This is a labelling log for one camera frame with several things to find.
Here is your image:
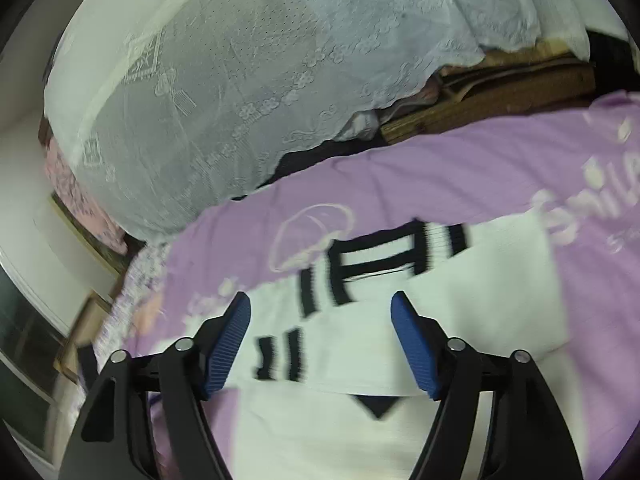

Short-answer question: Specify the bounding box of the pale folded cloth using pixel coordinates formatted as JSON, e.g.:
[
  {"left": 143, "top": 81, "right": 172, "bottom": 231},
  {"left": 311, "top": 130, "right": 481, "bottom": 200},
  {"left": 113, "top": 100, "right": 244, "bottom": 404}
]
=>
[{"left": 342, "top": 109, "right": 382, "bottom": 142}]

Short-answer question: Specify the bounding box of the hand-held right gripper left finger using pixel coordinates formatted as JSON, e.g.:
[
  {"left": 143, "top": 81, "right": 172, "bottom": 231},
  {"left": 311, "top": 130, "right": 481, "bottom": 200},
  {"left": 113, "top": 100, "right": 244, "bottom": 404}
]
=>
[{"left": 59, "top": 291, "right": 252, "bottom": 480}]

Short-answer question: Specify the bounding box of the floral bedsheet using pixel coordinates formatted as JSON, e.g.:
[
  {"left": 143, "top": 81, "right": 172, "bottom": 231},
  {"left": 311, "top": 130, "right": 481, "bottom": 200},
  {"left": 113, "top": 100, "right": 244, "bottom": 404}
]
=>
[{"left": 95, "top": 245, "right": 171, "bottom": 361}]

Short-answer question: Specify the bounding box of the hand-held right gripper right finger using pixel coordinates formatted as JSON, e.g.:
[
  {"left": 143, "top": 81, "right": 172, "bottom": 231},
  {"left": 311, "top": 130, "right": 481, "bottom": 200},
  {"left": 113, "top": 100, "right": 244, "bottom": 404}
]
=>
[{"left": 391, "top": 290, "right": 583, "bottom": 480}]

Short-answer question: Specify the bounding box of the white sweater with black stripes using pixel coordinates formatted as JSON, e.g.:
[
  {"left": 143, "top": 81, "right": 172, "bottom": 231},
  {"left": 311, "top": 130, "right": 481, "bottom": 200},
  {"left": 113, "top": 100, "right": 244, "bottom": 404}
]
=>
[{"left": 150, "top": 217, "right": 571, "bottom": 480}]

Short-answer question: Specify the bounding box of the purple printed blanket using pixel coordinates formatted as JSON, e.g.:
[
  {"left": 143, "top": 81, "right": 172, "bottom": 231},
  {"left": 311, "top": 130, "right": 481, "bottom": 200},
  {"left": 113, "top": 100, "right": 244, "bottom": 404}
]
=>
[{"left": 122, "top": 91, "right": 640, "bottom": 480}]

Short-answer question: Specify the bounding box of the dark window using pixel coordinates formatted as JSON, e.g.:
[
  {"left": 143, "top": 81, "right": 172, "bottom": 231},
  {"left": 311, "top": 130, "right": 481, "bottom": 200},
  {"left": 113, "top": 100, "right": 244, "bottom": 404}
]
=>
[{"left": 0, "top": 260, "right": 66, "bottom": 461}]

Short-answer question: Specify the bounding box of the brown wooden furniture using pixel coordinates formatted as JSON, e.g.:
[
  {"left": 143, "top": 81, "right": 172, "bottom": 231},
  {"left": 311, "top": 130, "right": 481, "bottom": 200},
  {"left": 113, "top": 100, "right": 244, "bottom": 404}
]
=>
[{"left": 380, "top": 47, "right": 598, "bottom": 146}]

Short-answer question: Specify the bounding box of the white lace cover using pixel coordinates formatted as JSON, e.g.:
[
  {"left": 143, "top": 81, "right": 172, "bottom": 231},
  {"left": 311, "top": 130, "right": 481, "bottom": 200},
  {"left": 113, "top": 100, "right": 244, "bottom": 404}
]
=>
[{"left": 44, "top": 0, "right": 591, "bottom": 246}]

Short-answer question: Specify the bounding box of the wooden frame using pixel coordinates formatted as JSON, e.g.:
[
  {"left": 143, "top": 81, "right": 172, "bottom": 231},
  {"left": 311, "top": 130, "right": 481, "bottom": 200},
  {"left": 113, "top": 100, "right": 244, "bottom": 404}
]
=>
[{"left": 47, "top": 192, "right": 126, "bottom": 386}]

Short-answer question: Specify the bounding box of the pink floral cloth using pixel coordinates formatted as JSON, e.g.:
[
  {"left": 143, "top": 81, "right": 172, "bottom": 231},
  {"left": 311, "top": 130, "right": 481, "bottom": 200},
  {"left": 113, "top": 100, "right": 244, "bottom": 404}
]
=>
[{"left": 40, "top": 120, "right": 131, "bottom": 256}]

